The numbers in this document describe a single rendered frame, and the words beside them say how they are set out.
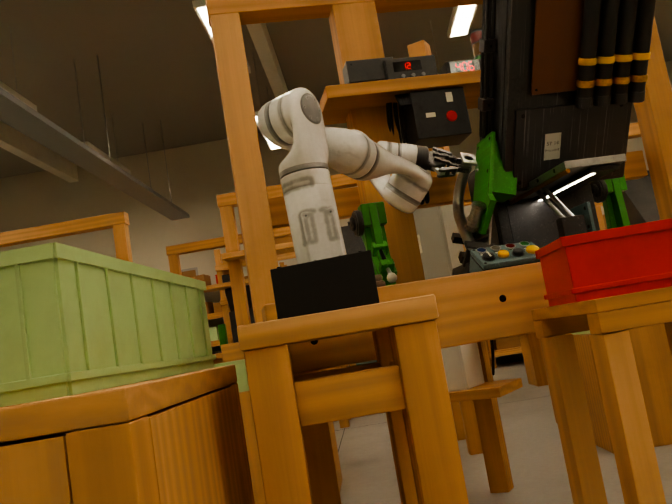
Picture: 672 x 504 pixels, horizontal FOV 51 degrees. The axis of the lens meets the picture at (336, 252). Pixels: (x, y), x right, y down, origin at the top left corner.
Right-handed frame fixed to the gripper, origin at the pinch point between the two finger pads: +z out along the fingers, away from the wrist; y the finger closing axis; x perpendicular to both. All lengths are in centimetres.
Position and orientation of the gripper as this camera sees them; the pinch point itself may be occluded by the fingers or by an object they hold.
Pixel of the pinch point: (463, 165)
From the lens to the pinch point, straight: 198.4
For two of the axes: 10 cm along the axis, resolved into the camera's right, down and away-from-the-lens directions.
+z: 9.8, 1.2, 1.3
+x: -1.8, 7.9, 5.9
